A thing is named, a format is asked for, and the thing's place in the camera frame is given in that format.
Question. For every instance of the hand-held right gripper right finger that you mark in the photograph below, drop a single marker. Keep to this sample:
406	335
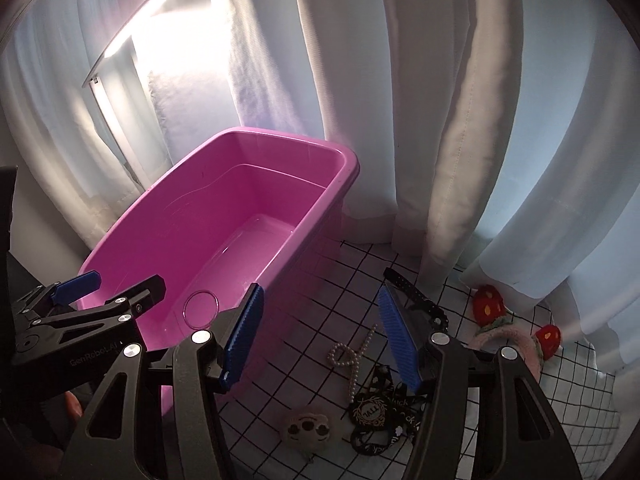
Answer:
400	345

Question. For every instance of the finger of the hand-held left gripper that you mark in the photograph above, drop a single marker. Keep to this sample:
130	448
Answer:
145	297
75	286

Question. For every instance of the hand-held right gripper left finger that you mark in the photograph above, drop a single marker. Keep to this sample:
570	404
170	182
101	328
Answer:
242	340

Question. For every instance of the black wrist watch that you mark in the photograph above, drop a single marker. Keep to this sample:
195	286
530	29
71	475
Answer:
425	305

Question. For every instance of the black embroidered badge bow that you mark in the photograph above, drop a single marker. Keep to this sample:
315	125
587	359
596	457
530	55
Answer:
367	407

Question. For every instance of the beige plush hair clip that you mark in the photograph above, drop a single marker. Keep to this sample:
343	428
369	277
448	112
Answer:
306	429

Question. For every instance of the pink plastic tub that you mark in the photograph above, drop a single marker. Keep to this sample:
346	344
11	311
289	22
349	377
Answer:
260	200

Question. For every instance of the white grid tablecloth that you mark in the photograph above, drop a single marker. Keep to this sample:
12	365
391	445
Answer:
340	300

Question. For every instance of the white desk lamp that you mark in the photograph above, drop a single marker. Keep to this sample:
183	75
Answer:
100	67

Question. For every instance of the white curtain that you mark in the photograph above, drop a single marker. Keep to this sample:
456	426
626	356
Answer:
450	110

